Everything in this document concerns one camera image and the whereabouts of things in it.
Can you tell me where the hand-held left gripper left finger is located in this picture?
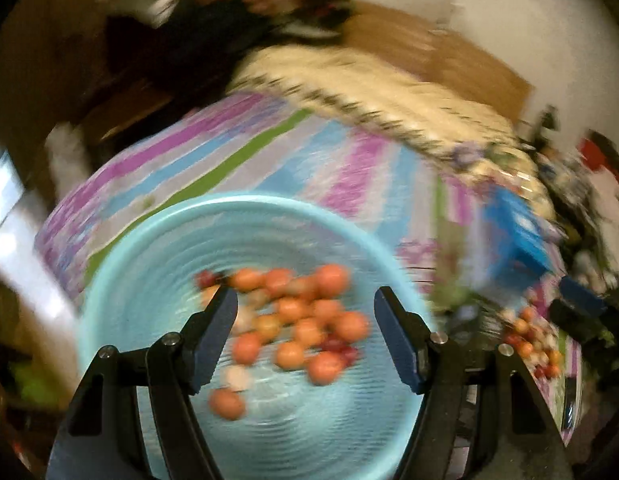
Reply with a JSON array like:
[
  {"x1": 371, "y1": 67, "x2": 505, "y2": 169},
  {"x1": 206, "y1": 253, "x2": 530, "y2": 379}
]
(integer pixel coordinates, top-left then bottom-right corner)
[{"x1": 45, "y1": 286, "x2": 239, "y2": 480}]

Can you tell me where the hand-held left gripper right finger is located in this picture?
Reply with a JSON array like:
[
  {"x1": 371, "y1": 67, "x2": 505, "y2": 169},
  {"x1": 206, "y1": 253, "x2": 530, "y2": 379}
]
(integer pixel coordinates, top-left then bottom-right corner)
[{"x1": 373, "y1": 285, "x2": 576, "y2": 480}]

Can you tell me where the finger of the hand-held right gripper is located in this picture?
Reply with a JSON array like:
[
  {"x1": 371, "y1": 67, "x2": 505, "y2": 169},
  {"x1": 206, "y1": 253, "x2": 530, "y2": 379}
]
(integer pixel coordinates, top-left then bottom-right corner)
[{"x1": 548, "y1": 276, "x2": 607, "y2": 341}]

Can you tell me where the mixed pile of small produce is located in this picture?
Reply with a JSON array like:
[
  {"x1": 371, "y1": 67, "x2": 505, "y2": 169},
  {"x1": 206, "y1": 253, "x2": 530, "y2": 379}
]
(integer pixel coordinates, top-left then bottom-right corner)
[{"x1": 499, "y1": 305, "x2": 565, "y2": 381}]

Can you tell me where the heap of round orange fruits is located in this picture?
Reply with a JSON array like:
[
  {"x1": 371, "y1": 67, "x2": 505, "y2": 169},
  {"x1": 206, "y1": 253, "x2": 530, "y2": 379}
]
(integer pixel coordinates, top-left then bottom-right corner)
[{"x1": 196, "y1": 264, "x2": 371, "y2": 421}]

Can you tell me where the light blue plastic basin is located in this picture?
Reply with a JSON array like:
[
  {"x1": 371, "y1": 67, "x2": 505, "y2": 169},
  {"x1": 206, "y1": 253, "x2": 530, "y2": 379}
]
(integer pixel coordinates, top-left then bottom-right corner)
[{"x1": 76, "y1": 192, "x2": 437, "y2": 480}]

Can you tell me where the blue cardboard box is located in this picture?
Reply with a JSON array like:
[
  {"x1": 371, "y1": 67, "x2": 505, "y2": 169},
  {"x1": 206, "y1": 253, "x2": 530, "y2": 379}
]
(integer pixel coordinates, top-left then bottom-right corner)
[{"x1": 482, "y1": 187, "x2": 554, "y2": 281}]

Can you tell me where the cluttered side shelf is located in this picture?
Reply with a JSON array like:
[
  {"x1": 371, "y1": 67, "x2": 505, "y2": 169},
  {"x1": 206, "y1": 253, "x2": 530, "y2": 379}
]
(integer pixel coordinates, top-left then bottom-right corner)
[{"x1": 519, "y1": 105, "x2": 619, "y2": 291}]

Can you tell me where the red cloth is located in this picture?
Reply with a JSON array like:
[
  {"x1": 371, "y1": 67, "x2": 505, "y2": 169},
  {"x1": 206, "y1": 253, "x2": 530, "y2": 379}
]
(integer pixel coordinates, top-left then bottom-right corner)
[{"x1": 579, "y1": 132, "x2": 619, "y2": 176}]

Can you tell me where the striped purple blue bedsheet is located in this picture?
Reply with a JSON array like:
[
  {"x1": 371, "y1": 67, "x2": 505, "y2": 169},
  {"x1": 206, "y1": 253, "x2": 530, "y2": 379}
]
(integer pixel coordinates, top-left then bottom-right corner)
[{"x1": 34, "y1": 91, "x2": 585, "y2": 448}]

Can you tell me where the cream patterned blanket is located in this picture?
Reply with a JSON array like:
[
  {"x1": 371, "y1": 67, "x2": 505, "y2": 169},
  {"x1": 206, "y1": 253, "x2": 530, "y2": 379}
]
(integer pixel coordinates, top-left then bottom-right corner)
[{"x1": 228, "y1": 45, "x2": 557, "y2": 221}]

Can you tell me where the wooden headboard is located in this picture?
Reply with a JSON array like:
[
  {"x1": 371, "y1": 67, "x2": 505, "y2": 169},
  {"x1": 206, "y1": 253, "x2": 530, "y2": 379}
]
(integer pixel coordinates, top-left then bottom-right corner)
[{"x1": 334, "y1": 0, "x2": 535, "y2": 121}]

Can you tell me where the dark cloth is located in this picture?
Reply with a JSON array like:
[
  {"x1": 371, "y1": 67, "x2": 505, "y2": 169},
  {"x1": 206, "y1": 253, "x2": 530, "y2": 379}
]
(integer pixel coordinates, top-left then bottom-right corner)
[{"x1": 104, "y1": 0, "x2": 270, "y2": 103}]

